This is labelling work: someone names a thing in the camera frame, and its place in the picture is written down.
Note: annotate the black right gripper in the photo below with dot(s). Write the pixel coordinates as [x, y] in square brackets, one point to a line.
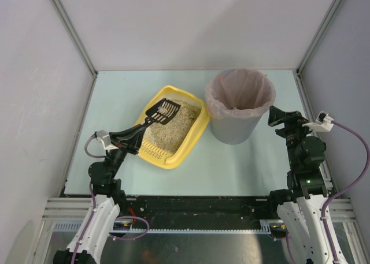
[292, 129]

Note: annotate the beige cat litter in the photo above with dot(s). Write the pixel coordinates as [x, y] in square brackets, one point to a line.
[169, 137]

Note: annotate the black slotted litter scoop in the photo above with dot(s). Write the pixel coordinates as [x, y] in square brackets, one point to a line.
[152, 116]

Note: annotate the white litter clump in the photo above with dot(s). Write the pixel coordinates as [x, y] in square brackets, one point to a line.
[162, 110]

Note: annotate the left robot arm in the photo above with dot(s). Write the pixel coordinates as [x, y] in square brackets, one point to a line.
[108, 201]

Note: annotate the aluminium frame post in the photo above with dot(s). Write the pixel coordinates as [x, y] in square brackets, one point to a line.
[320, 33]
[73, 34]

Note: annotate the right aluminium frame post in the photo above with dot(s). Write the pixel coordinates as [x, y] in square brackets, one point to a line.
[320, 33]

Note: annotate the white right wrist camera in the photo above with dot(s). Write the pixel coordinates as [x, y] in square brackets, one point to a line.
[323, 123]

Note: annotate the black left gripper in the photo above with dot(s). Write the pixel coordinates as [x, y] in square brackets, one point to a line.
[124, 144]

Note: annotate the yellow litter box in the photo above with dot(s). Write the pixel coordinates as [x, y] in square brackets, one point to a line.
[154, 155]

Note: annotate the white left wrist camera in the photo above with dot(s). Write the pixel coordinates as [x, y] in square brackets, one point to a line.
[104, 138]

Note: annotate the pink plastic bin liner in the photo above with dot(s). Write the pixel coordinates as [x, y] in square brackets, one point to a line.
[240, 94]

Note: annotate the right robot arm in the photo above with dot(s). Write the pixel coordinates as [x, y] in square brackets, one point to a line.
[303, 205]

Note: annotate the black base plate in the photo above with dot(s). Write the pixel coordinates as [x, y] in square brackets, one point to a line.
[219, 213]

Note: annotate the left aluminium frame post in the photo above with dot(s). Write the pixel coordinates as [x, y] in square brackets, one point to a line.
[73, 34]

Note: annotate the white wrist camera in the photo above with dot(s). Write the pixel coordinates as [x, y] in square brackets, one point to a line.
[323, 123]
[104, 138]

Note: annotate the grey trash bin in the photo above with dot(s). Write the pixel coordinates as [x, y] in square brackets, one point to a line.
[233, 131]

